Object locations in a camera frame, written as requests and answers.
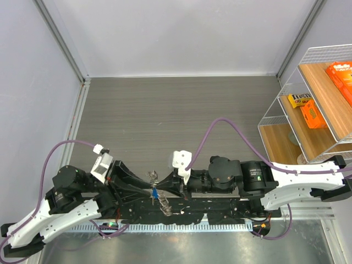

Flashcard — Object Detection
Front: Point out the orange Gillette box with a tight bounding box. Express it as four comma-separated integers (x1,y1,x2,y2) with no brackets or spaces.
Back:
326,62,352,106

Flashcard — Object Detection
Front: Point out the yellow M&M's bag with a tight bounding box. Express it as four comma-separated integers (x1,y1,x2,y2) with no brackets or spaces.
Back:
288,93,312,108

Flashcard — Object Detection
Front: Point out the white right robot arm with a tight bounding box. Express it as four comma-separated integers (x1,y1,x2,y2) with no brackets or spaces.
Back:
153,156,351,217

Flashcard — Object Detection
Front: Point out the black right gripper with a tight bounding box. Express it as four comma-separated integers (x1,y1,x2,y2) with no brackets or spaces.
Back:
156,169,234,200

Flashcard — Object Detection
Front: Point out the round steel keyring disc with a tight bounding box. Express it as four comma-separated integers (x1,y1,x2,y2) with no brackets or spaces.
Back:
146,170,172,217

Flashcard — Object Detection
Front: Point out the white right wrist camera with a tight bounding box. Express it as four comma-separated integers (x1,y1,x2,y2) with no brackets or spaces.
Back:
170,150,192,185

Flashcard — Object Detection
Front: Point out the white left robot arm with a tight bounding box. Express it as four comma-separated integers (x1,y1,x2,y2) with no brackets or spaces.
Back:
1,161,150,258

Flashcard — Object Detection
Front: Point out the white slotted cable duct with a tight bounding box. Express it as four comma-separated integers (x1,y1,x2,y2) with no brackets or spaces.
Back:
67,222,254,232

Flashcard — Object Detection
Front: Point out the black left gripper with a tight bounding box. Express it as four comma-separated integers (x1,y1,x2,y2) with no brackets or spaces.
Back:
79,158,154,203

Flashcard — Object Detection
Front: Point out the blue key tag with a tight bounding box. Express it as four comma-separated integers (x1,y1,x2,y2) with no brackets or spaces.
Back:
152,188,158,200

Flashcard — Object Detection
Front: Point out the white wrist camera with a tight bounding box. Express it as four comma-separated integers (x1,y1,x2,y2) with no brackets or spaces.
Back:
170,150,192,185
90,144,113,184

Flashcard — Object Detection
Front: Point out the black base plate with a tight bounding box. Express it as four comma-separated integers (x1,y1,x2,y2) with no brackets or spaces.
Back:
100,197,282,225

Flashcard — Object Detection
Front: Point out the orange Reese's box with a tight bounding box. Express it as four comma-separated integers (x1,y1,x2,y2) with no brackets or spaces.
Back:
300,100,327,129

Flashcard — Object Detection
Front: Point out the white wire shelf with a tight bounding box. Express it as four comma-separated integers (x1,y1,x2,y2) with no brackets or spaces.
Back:
258,44,351,164

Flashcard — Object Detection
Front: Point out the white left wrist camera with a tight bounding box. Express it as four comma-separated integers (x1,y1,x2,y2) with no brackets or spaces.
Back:
90,144,113,184

